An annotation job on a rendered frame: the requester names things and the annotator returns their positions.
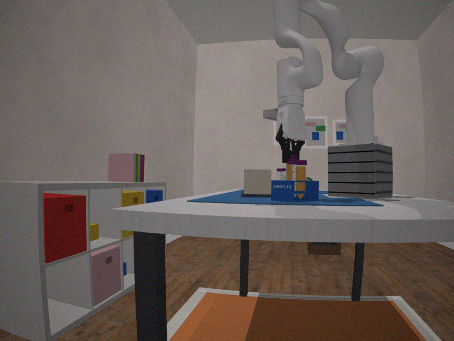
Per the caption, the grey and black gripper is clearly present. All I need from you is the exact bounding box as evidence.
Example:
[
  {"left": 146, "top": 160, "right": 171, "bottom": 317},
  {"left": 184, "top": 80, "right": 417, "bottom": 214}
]
[{"left": 276, "top": 105, "right": 306, "bottom": 163}]

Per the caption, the blue flat mat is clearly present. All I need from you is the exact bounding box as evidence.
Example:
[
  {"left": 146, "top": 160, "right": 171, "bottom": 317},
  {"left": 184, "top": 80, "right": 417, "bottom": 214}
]
[{"left": 187, "top": 190, "right": 384, "bottom": 206}]

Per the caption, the blue tube rack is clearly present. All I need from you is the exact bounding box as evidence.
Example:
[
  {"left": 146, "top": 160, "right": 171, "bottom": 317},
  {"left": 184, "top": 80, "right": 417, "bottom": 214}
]
[{"left": 271, "top": 180, "right": 319, "bottom": 202}]

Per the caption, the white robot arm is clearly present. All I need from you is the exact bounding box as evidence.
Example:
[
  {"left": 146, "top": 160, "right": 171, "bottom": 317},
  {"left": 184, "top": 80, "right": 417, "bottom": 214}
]
[{"left": 263, "top": 0, "right": 384, "bottom": 146}]

